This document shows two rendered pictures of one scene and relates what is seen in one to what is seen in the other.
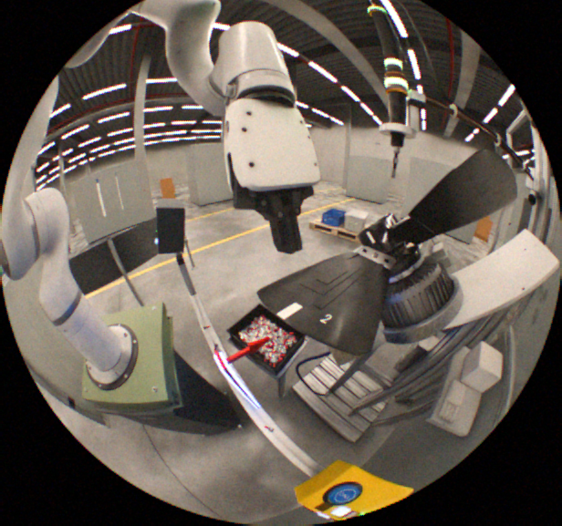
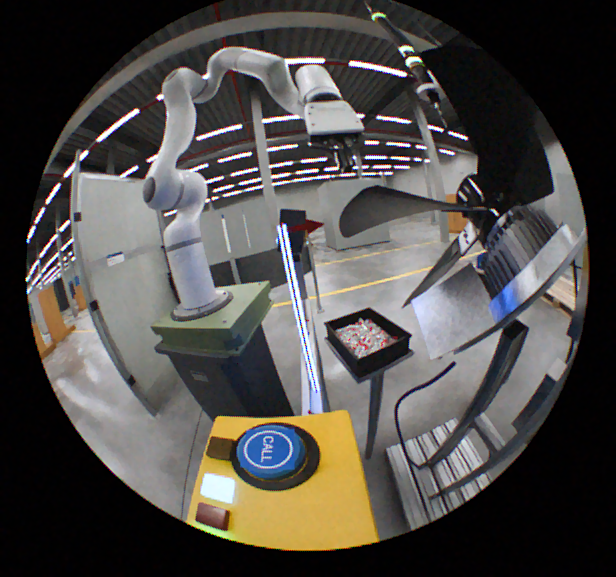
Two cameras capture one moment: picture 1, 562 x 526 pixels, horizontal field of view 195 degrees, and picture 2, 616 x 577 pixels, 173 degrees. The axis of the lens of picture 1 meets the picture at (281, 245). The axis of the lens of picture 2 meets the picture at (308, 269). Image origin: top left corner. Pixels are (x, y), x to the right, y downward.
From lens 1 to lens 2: 0.27 m
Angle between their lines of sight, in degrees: 38
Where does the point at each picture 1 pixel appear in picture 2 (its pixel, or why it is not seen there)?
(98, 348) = (195, 282)
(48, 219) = (193, 184)
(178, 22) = (266, 75)
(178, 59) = (277, 94)
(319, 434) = (382, 511)
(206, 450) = not seen: hidden behind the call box
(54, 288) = (183, 224)
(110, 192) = (237, 229)
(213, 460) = not seen: hidden behind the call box
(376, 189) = not seen: hidden behind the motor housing
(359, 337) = (379, 192)
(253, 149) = (314, 119)
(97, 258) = (216, 275)
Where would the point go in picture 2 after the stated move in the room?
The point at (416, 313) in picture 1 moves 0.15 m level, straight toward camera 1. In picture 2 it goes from (519, 263) to (455, 278)
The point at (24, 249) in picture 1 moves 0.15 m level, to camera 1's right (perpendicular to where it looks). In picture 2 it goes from (171, 189) to (191, 165)
